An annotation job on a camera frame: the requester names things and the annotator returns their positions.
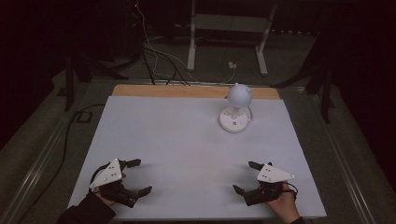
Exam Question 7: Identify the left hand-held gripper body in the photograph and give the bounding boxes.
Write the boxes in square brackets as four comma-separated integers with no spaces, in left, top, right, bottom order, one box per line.
[89,158,140,209]

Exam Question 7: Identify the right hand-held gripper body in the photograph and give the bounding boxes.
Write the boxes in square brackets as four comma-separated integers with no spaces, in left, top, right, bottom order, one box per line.
[244,163,296,207]

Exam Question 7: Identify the person's left hand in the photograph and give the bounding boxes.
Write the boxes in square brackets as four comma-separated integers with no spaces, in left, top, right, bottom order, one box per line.
[92,172,127,207]

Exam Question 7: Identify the person's right hand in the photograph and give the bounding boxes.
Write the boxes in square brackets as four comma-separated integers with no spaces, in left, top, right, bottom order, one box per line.
[265,186,302,224]

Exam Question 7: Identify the pale grey table mat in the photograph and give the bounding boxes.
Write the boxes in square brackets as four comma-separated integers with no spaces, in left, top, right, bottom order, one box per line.
[67,95,327,220]

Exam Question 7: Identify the white round desk lamp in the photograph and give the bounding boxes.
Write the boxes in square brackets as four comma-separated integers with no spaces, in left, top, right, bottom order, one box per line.
[219,82,254,134]

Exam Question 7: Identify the wooden table board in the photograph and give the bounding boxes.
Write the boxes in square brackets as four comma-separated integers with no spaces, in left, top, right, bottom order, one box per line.
[111,83,280,101]

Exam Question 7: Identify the black tripod stand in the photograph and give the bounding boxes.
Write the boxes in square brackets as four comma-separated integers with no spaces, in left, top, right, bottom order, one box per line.
[60,50,130,112]
[270,59,337,124]

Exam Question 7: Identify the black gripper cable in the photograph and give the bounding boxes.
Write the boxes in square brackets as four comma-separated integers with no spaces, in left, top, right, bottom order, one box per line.
[89,161,111,189]
[280,181,299,201]

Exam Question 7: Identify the black floor cable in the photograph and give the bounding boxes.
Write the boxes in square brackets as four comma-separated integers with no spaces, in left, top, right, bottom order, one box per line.
[17,103,106,224]

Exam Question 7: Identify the aluminium frame rail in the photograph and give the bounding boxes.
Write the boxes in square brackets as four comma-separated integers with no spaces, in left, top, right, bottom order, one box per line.
[310,92,379,224]
[0,117,70,224]

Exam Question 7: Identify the bundle of black cables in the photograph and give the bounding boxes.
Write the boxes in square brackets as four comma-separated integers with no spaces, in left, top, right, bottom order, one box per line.
[140,46,191,87]

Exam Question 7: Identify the white cable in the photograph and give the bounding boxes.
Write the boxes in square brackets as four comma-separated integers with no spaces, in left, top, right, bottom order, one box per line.
[135,0,237,85]

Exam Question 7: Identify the grey metal stand frame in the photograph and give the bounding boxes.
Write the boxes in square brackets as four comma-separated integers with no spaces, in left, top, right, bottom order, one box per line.
[187,0,278,77]

